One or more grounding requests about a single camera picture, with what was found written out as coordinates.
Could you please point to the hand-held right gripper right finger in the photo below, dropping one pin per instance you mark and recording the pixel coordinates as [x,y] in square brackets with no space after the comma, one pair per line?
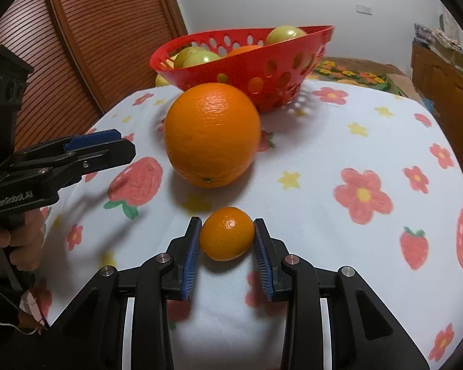
[263,262]

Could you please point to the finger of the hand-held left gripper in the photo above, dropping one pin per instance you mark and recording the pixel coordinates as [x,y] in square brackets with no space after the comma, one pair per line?
[108,154]
[92,138]

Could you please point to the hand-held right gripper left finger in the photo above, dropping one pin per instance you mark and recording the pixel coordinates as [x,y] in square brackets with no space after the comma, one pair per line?
[191,258]

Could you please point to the small tangerine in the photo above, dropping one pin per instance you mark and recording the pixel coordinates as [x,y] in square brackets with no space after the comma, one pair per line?
[227,235]

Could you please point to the large orange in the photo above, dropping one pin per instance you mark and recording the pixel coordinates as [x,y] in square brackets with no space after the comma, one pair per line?
[212,135]
[246,50]

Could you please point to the green apple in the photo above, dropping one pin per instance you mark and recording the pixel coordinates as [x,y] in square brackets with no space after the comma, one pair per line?
[185,51]

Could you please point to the large yellow-green guava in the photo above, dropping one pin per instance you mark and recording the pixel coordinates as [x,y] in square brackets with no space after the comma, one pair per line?
[202,58]

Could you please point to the red perforated plastic basket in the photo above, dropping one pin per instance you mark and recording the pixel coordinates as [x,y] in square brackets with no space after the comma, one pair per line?
[250,69]

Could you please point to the yellow-green apple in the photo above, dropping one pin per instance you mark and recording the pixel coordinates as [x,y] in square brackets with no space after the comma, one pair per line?
[285,35]

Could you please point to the person's left hand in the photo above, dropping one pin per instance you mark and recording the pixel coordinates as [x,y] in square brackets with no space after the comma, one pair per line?
[31,235]

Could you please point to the wooden louvered door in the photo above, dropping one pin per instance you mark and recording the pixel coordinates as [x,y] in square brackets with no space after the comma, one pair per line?
[81,46]

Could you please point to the white floral tablecloth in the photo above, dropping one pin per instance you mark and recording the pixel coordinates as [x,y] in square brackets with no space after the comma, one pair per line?
[332,154]

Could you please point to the floral bed sheet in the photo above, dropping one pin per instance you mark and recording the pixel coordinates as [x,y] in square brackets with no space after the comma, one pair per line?
[347,71]

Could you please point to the wooden cabinet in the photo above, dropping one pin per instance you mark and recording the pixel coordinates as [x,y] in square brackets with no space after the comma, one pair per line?
[447,84]

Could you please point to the woven storage basket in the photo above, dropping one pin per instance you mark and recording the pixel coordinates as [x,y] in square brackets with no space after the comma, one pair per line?
[449,42]

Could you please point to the white wall switch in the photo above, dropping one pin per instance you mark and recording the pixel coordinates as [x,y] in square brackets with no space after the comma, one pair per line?
[363,9]

